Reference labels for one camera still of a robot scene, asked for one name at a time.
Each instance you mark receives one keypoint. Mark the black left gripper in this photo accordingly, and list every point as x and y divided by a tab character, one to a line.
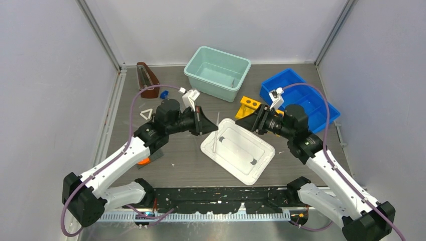
202	124

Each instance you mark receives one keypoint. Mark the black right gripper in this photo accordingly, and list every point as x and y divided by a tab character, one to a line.
256	122

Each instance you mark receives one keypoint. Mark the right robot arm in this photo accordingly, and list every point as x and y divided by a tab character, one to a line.
359	215

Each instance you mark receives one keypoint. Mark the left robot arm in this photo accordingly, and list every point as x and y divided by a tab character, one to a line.
88	195

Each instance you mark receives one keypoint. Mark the yellow test tube rack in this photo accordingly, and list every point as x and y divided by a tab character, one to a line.
248	106

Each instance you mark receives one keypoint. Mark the white plastic bin lid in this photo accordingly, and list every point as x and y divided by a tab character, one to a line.
239	151

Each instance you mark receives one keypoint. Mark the blue divided plastic tray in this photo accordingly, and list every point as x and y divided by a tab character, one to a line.
307	97

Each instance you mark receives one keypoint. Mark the mint green plastic bin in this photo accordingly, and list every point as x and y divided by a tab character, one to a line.
211	71

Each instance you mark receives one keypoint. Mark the white clay triangle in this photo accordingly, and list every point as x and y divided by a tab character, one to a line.
146	114

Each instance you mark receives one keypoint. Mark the grey brick plate orange piece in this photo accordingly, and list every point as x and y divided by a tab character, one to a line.
153	157

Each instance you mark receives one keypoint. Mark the brown wooden metronome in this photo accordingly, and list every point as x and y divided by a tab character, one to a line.
146	79

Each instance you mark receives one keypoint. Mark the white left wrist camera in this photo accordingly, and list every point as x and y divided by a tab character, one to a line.
190	97

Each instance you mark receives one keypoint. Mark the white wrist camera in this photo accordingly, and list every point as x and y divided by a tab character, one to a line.
276	98
190	97

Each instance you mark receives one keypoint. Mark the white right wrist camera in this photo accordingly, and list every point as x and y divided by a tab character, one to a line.
276	98

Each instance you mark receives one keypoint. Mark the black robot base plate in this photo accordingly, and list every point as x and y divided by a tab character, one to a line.
225	200

